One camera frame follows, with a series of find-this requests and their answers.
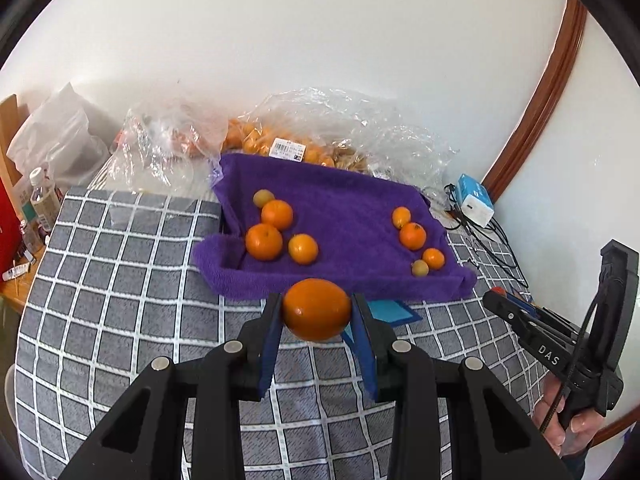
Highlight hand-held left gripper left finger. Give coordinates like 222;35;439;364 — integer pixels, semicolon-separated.
57;292;283;480

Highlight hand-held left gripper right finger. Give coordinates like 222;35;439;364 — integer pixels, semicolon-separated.
350;292;576;480

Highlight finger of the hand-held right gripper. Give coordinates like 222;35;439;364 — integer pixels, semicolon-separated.
482;291;551;356
510;296;583;343

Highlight large orange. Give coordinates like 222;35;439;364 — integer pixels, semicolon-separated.
245;223;284;261

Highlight person's right forearm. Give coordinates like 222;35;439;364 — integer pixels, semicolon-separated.
560;450;588;478

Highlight person's right hand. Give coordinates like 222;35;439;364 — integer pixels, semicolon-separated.
532;377;601;456

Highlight blue paper sheet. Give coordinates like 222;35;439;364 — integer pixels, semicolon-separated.
342;299;422;348

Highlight white power adapter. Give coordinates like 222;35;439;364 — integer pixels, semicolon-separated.
460;195;495;227

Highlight blue and white pack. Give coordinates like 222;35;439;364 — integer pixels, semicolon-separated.
455;174;488;201

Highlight purple towel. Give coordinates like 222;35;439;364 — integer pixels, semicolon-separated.
191;152;478;303

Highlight grey checked blanket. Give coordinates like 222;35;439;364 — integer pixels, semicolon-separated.
12;185;551;480

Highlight white label sticker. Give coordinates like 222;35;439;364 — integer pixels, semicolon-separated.
269;139;307;162

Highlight pile of bagged oranges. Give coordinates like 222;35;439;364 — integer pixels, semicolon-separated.
222;117;336;168

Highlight bagged red tomatoes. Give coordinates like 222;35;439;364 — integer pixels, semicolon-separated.
167;127;223;158

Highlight clear crinkled plastic bag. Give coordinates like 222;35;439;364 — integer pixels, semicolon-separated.
222;87;461;196

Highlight wooden side table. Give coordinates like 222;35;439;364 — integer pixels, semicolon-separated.
0;255;38;313

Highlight clear plastic bottle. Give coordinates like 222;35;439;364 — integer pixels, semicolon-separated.
27;167;61;233

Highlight red box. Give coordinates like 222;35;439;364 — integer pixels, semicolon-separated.
0;180;23;261

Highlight white plastic bag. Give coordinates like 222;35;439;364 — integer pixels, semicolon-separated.
7;82;111;186

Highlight cardboard box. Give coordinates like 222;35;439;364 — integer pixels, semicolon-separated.
0;92;31;181

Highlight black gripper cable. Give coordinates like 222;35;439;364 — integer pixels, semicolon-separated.
539;287;613;433

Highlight brown wooden door frame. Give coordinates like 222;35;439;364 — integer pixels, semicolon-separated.
480;0;588;206

